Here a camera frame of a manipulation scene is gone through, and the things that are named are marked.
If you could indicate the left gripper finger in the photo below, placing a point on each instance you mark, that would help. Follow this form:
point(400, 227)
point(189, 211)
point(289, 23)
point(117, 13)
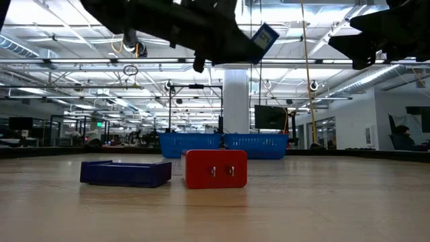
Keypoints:
point(238, 52)

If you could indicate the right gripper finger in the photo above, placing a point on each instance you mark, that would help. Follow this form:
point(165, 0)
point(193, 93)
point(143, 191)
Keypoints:
point(363, 47)
point(373, 23)

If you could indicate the red wall charger block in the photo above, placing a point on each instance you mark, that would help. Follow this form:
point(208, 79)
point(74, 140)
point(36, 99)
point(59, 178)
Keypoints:
point(201, 168)

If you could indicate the navy device with screen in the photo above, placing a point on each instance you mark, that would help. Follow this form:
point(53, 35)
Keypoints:
point(124, 174)

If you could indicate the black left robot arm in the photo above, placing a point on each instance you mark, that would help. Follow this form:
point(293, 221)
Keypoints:
point(134, 17)

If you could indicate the office chair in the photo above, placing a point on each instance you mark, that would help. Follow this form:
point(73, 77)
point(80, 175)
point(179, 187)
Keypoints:
point(391, 122)

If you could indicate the blue plastic mesh basket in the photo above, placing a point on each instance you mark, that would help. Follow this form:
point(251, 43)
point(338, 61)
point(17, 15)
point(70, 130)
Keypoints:
point(171, 144)
point(265, 146)

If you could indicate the person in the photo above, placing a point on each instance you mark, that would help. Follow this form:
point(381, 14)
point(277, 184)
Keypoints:
point(401, 138)

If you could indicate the black dome base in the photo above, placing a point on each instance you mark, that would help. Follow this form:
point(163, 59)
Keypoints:
point(316, 146)

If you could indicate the small distant black monitor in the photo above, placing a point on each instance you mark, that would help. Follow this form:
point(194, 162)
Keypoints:
point(20, 123)

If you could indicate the silver ceiling air duct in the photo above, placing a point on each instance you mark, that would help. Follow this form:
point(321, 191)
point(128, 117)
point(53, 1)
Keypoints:
point(376, 80)

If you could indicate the black background rig frame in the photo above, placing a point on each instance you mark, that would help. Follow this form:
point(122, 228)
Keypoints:
point(196, 86)

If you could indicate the white wall panel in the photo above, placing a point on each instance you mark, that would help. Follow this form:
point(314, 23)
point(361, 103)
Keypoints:
point(369, 135)

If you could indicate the black wall screen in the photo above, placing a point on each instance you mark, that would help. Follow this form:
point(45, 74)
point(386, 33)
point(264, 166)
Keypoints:
point(425, 117)

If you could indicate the black aluminium table frame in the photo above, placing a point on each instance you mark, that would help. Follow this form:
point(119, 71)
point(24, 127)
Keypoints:
point(84, 152)

